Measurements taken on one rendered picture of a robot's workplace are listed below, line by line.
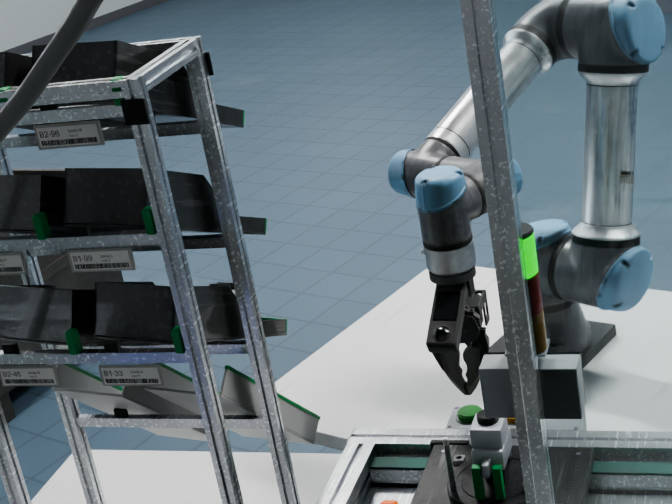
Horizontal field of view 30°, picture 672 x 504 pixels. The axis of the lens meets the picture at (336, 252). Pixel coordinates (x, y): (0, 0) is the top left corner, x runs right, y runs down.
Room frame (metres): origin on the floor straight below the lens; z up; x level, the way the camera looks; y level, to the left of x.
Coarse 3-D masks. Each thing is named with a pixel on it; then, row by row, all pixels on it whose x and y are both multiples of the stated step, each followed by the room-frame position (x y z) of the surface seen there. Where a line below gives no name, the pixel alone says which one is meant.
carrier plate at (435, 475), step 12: (432, 456) 1.61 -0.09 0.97; (444, 456) 1.61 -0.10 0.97; (468, 456) 1.60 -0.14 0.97; (432, 468) 1.58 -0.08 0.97; (444, 468) 1.58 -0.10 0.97; (420, 480) 1.56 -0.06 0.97; (432, 480) 1.55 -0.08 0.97; (444, 480) 1.54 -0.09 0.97; (420, 492) 1.53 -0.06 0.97; (432, 492) 1.52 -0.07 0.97; (444, 492) 1.51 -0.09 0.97
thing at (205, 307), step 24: (96, 288) 1.53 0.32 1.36; (120, 288) 1.51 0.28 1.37; (144, 288) 1.49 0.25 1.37; (168, 288) 1.48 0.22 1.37; (216, 288) 1.54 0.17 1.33; (96, 312) 1.52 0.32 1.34; (120, 312) 1.50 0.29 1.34; (144, 312) 1.48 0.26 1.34; (168, 312) 1.46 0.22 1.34; (216, 312) 1.53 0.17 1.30; (96, 336) 1.51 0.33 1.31; (120, 336) 1.49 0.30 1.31; (144, 336) 1.47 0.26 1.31; (168, 336) 1.45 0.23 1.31; (216, 336) 1.52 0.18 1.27; (240, 336) 1.57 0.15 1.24
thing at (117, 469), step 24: (72, 456) 2.01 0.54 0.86; (96, 456) 2.00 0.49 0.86; (120, 456) 1.98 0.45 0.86; (144, 456) 1.96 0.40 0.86; (168, 456) 1.95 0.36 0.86; (192, 456) 1.93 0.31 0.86; (240, 456) 1.90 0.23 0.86; (264, 456) 1.89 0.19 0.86; (312, 456) 1.86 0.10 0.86; (336, 456) 1.85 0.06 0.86; (72, 480) 1.93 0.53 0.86; (120, 480) 1.90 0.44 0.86; (144, 480) 1.88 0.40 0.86; (168, 480) 1.87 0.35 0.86; (192, 480) 1.85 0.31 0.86; (216, 480) 1.84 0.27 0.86; (240, 480) 1.83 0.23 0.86; (264, 480) 1.81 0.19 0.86; (312, 480) 1.79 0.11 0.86
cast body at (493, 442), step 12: (480, 420) 1.48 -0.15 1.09; (492, 420) 1.48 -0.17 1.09; (504, 420) 1.49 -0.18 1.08; (480, 432) 1.47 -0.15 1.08; (492, 432) 1.47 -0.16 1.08; (504, 432) 1.48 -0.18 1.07; (480, 444) 1.47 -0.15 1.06; (492, 444) 1.47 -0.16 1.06; (504, 444) 1.47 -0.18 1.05; (480, 456) 1.47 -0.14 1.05; (492, 456) 1.46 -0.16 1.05; (504, 456) 1.46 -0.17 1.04; (504, 468) 1.46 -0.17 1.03
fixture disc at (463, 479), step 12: (516, 456) 1.54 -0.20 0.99; (456, 468) 1.54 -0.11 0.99; (468, 468) 1.53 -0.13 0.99; (516, 468) 1.51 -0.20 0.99; (456, 480) 1.51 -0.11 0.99; (468, 480) 1.50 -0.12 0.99; (516, 480) 1.48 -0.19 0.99; (456, 492) 1.48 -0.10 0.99; (468, 492) 1.47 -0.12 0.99; (492, 492) 1.46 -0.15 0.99; (516, 492) 1.45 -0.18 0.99
